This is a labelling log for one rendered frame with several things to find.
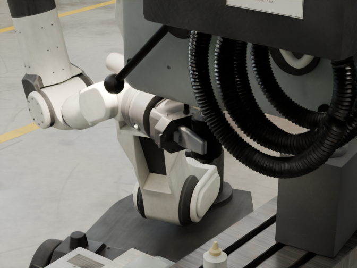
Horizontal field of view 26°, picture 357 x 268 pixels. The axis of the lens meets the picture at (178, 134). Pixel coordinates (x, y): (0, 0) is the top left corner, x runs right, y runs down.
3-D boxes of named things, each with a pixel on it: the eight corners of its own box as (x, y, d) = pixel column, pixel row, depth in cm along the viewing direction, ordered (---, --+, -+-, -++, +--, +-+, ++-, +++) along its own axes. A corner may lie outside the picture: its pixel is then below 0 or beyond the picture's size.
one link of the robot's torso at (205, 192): (158, 190, 237) (158, 150, 232) (220, 200, 230) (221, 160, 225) (130, 220, 219) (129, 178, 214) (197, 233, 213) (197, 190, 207)
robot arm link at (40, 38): (24, 124, 161) (-5, 19, 154) (77, 103, 167) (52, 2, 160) (49, 132, 152) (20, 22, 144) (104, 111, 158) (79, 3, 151)
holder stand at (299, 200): (273, 241, 148) (279, 145, 140) (317, 196, 165) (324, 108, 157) (333, 259, 142) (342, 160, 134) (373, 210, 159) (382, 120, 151)
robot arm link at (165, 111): (160, 111, 115) (118, 89, 124) (161, 170, 119) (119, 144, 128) (226, 94, 122) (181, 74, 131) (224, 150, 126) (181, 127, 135)
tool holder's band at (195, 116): (206, 114, 120) (206, 108, 120) (228, 122, 117) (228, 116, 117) (185, 122, 117) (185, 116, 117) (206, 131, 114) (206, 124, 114)
